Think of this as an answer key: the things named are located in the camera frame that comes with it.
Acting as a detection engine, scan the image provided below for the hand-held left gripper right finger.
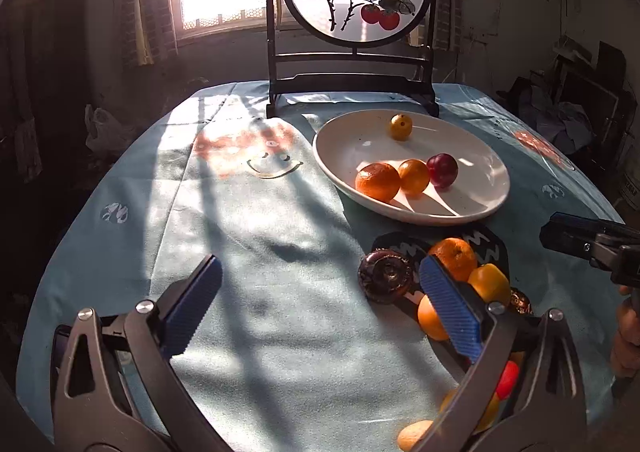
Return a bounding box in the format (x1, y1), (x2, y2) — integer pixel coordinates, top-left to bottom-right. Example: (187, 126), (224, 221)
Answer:
(410, 255), (588, 452)

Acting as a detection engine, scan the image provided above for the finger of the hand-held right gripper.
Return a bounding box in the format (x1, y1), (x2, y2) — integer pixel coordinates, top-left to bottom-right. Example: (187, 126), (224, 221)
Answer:
(539, 212), (640, 263)

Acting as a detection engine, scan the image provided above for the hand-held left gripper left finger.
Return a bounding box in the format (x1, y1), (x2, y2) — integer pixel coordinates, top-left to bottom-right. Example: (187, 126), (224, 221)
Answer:
(50, 255), (236, 452)

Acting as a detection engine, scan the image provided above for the large orange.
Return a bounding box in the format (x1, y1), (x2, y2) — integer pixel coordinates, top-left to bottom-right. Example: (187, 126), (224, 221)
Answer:
(427, 237), (479, 283)

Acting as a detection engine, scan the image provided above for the dark brown wrinkled fruit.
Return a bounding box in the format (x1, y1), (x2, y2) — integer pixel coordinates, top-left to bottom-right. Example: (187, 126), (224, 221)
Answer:
(357, 251), (416, 305)

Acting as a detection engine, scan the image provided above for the small dark brown fruit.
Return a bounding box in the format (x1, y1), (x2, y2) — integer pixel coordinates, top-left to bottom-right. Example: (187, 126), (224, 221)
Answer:
(509, 287), (534, 317)

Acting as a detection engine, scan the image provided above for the red tomato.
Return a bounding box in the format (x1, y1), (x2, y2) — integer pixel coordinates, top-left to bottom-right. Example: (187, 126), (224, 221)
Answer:
(495, 360), (521, 395)

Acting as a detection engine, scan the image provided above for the small tan fruit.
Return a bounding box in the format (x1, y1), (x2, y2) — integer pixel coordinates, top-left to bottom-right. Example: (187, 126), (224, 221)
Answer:
(397, 419), (435, 452)

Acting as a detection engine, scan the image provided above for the white oval plate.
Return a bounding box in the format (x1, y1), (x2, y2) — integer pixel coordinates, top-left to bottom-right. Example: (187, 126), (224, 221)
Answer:
(312, 109), (511, 226)

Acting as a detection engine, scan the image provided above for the person's right hand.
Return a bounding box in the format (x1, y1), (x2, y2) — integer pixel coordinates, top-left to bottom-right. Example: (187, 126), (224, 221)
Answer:
(611, 285), (640, 379)

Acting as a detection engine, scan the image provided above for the white bucket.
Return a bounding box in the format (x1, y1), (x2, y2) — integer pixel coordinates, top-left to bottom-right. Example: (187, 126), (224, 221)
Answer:
(617, 132), (640, 210)

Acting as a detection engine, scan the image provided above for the pile of blue clothes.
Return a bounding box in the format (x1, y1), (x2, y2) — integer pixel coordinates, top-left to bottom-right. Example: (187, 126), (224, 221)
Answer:
(515, 82), (596, 153)

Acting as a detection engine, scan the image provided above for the light blue printed tablecloth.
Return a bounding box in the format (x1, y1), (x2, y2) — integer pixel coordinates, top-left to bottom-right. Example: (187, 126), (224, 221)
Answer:
(15, 80), (631, 452)

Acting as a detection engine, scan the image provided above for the smooth orange fruit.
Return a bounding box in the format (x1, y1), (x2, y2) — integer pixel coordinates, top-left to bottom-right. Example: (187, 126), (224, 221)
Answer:
(398, 159), (431, 196)

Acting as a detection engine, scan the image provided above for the dark red plum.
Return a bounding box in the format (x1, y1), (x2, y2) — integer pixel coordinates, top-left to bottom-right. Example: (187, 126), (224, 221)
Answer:
(426, 153), (459, 189)

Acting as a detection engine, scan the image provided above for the dimpled orange mandarin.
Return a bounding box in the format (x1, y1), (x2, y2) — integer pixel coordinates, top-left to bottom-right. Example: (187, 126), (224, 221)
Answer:
(355, 162), (402, 203)

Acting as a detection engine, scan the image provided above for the small yellow dotted fruit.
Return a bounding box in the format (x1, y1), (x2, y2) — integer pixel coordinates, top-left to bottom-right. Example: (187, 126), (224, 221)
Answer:
(390, 113), (414, 141)

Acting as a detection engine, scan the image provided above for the white plastic bag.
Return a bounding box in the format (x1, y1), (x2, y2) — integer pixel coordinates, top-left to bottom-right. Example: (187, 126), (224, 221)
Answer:
(84, 105), (126, 158)

